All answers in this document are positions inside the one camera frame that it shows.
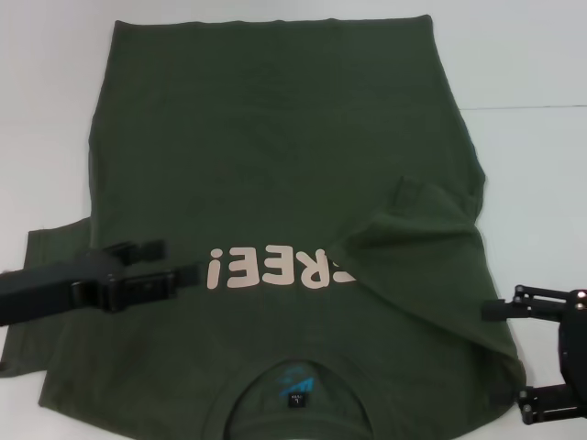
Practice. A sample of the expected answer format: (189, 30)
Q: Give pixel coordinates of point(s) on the dark green printed t-shirt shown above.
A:
(275, 160)

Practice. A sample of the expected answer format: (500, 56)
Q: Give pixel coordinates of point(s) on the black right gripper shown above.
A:
(575, 344)

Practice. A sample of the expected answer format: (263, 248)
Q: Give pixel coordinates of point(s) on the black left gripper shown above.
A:
(46, 289)

